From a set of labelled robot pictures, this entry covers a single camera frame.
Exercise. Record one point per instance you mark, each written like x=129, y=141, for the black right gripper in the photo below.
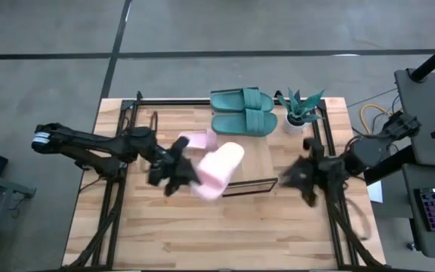
x=327, y=174

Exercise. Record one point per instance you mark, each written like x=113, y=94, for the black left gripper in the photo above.
x=166, y=170

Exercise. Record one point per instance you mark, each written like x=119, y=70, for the pink rubber slide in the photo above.
x=219, y=168
x=196, y=140

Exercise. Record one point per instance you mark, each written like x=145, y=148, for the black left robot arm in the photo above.
x=89, y=141

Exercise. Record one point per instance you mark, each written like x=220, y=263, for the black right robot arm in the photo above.
x=372, y=149

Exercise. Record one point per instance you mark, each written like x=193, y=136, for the green plant in white pot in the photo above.
x=298, y=109

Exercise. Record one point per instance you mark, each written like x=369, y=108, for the white paper sheet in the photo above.
x=375, y=192

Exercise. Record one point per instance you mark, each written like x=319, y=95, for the grey keyboard desk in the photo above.
x=414, y=226

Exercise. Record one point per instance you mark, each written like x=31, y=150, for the black pole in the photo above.
x=432, y=60

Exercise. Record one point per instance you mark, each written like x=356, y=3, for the wooden shelf with black frame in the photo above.
x=255, y=158

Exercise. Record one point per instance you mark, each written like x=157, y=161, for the black aluminium rig frame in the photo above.
x=172, y=102

